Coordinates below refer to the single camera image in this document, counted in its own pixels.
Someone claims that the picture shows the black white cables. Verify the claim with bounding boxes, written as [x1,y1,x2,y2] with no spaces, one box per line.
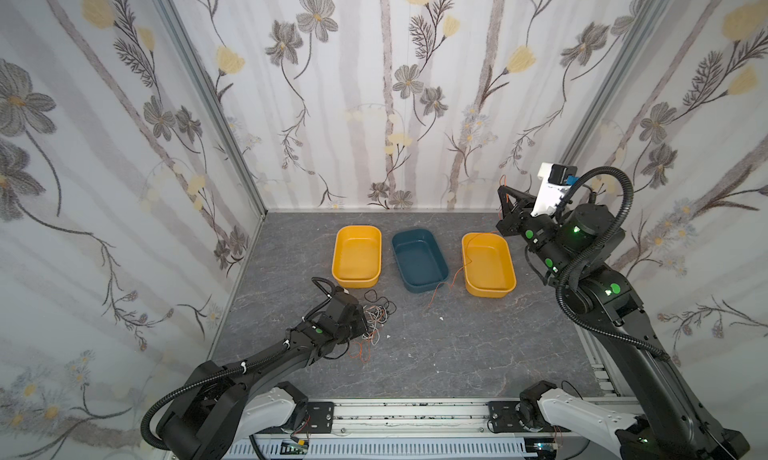
[359,288,398,347]

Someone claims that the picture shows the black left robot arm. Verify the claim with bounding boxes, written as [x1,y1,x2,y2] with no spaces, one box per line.
[140,277,369,459]

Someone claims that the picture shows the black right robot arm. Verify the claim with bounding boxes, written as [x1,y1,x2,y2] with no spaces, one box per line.
[496,165,750,459]

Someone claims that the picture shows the left yellow plastic tray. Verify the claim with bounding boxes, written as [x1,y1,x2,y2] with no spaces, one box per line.
[332,225,382,289]

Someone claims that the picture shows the yellow plastic tray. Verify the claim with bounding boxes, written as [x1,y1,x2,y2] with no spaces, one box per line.
[462,232,517,299]
[332,225,382,289]

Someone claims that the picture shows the right yellow plastic tray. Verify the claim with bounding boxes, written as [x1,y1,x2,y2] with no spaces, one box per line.
[462,232,517,299]

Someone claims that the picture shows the teal plastic tray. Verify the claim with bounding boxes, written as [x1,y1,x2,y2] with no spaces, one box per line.
[391,228,449,293]

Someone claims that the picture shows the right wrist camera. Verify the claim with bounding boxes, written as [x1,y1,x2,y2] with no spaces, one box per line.
[531,162,578,217]

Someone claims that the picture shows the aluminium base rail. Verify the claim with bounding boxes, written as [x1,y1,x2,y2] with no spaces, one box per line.
[225,398,600,459]

